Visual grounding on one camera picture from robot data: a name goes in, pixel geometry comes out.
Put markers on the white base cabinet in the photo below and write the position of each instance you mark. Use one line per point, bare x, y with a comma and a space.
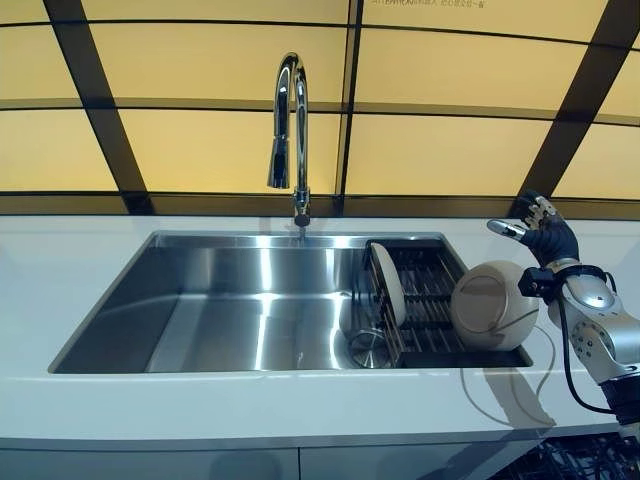
150, 462

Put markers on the round steel sink strainer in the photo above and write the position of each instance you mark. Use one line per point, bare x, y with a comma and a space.
370, 350

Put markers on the open dishwasher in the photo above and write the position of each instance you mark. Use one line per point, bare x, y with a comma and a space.
585, 460

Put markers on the large cream bowl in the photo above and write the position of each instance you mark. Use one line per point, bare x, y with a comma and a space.
480, 305

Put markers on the chrome gooseneck faucet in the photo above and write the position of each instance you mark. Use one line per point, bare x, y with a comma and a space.
301, 125

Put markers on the stainless steel sink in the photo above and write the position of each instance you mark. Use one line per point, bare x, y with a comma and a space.
225, 310

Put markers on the small cream plate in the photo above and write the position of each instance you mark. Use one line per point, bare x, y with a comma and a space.
390, 280

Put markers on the robot right hand dark palm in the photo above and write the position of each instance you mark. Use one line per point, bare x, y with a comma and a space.
555, 240

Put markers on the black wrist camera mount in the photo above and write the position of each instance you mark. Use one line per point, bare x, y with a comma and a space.
535, 284

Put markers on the black sink drying rack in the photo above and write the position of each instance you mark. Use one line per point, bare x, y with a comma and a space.
425, 280

